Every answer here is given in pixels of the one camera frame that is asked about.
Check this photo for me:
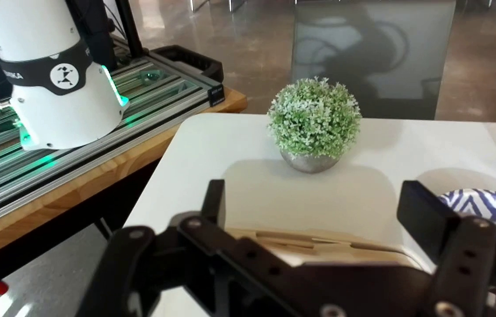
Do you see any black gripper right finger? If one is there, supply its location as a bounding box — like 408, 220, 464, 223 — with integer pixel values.
396, 179, 496, 317

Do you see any patterned bowl with beans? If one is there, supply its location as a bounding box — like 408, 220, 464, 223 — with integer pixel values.
436, 186, 496, 237

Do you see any green ball plant in pot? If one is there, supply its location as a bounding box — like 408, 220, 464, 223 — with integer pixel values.
265, 75, 364, 176

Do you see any aluminium rail frame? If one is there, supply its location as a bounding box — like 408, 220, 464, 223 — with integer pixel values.
0, 43, 227, 237

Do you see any grey glass panel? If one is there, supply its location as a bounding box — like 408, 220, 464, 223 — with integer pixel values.
288, 0, 457, 119

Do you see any white foam lunch pack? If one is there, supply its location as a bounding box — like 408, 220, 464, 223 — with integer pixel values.
221, 156, 438, 274

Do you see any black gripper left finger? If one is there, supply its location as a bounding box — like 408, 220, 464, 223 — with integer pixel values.
76, 177, 332, 317

